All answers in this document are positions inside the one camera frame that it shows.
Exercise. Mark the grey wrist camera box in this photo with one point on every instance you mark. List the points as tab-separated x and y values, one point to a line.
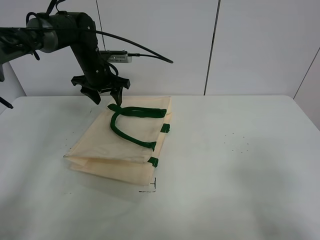
116	56

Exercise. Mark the white linen tote bag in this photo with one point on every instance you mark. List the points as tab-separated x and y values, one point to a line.
124	142

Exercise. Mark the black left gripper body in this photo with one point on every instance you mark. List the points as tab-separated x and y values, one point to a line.
98	74

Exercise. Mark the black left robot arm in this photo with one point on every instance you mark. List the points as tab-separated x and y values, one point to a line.
77	30

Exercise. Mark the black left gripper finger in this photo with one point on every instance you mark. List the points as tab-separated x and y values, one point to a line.
92	94
116	93

